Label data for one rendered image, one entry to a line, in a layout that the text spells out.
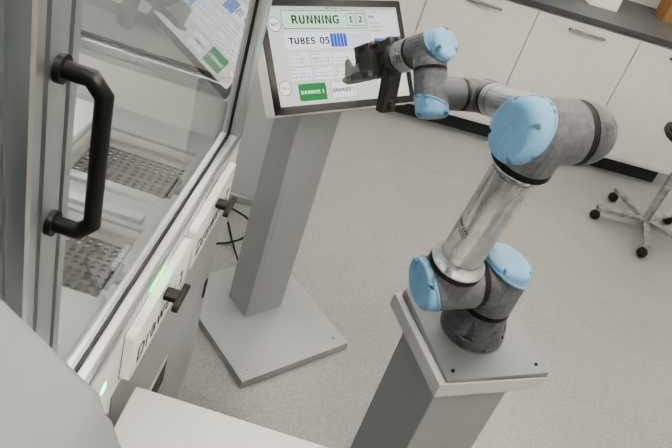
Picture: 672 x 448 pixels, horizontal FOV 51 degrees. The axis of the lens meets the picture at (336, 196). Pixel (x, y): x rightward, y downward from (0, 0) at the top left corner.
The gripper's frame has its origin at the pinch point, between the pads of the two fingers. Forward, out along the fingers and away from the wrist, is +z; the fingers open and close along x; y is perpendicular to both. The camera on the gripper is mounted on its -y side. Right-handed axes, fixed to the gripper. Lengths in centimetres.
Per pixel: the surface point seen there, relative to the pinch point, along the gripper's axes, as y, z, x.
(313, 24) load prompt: 18.8, 15.0, -4.0
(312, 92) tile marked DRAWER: 0.2, 14.9, 0.3
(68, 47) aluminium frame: -7, -78, 96
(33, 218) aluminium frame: -20, -71, 99
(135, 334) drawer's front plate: -42, -25, 75
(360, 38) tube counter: 14.6, 15.0, -20.2
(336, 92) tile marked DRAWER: -0.3, 14.9, -8.1
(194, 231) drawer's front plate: -29, -8, 53
